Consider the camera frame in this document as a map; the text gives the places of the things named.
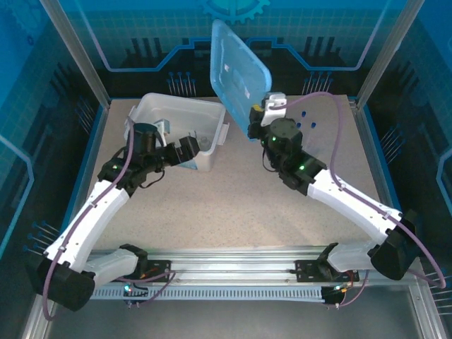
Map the white plastic storage bin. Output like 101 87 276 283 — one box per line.
124 92 231 173

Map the blue plastic bin lid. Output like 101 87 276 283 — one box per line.
209 18 274 143

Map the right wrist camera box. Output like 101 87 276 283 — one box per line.
261 92 287 127

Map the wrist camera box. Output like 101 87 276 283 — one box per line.
261 92 287 127
153 119 173 146

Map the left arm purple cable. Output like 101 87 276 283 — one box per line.
42 119 177 321

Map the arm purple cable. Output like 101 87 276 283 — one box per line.
281 90 447 310
42 119 177 321

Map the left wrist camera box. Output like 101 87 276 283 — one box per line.
153 119 173 146

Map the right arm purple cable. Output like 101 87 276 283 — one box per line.
281 90 447 310

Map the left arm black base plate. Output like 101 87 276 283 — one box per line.
136 259 173 284

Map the aluminium mounting rail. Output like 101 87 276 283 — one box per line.
84 246 430 287

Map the aluminium frame post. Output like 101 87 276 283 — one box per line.
355 0 427 110
37 0 113 109

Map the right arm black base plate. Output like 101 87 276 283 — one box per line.
295 259 360 284

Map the slotted grey cable duct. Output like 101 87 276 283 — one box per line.
90 287 326 302

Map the aluminium front frame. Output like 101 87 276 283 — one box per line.
20 278 446 339

